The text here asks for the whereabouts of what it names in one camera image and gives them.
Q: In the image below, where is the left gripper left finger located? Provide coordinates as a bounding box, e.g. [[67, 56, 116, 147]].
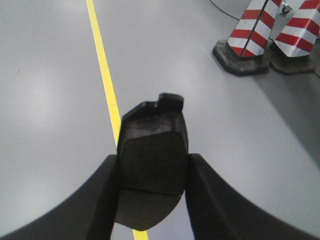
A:
[[2, 155, 121, 240]]

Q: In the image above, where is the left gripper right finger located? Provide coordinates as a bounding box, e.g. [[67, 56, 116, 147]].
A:
[[185, 153, 315, 240]]

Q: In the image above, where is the brake pad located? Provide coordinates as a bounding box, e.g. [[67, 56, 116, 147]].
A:
[[115, 93, 188, 231]]

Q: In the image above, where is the yellow floor tape line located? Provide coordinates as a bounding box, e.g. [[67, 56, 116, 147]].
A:
[[85, 0, 151, 240]]

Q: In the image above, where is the left striped traffic cone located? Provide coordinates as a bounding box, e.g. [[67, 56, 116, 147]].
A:
[[212, 0, 281, 76]]

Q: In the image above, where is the striped traffic cone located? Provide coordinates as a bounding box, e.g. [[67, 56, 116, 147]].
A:
[[265, 0, 320, 75], [212, 0, 281, 76]]

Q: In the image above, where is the right striped traffic cone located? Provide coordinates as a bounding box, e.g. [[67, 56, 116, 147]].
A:
[[265, 0, 320, 75]]

